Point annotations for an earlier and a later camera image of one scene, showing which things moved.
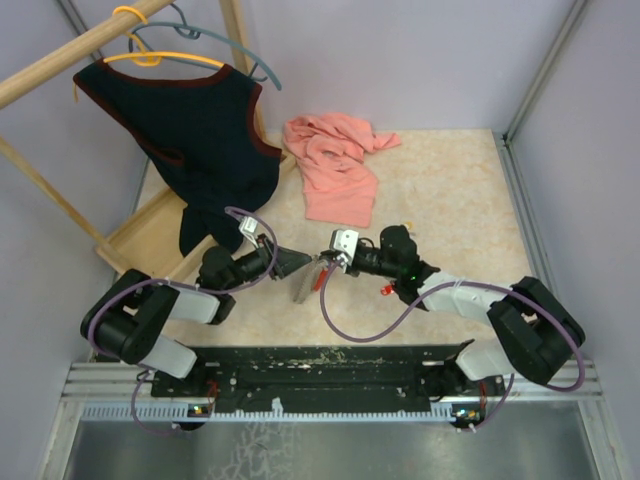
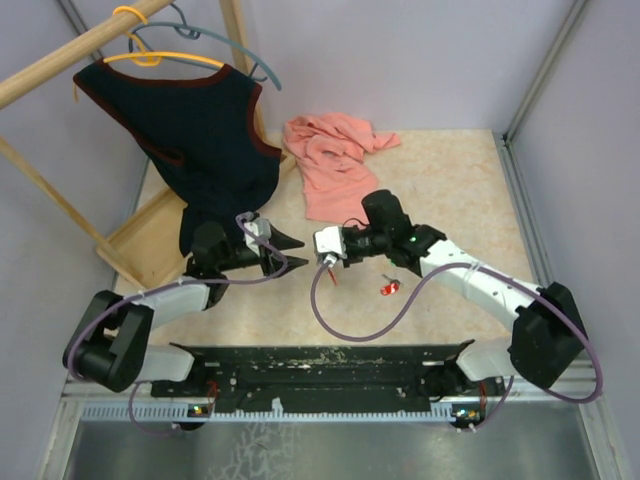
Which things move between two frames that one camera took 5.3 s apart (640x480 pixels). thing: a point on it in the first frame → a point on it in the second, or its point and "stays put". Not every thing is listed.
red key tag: x=387 y=290 stays put
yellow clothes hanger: x=152 y=58 stays put
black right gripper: x=352 y=267 → x=349 y=260
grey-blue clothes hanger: x=192 y=31 stays put
